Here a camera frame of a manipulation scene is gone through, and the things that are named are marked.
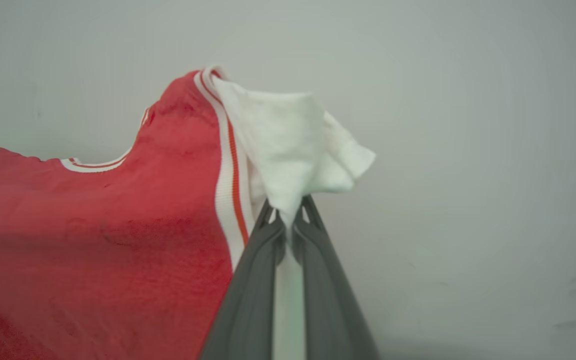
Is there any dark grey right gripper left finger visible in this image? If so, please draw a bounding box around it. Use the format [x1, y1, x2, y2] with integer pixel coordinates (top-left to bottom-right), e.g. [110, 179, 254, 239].
[199, 199, 287, 360]

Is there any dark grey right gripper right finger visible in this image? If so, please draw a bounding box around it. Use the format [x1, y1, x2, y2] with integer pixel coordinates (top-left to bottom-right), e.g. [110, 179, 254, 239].
[292, 195, 382, 360]

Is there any red and white jersey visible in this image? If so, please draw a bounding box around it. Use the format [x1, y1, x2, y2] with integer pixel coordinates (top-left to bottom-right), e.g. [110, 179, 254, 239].
[0, 65, 377, 360]

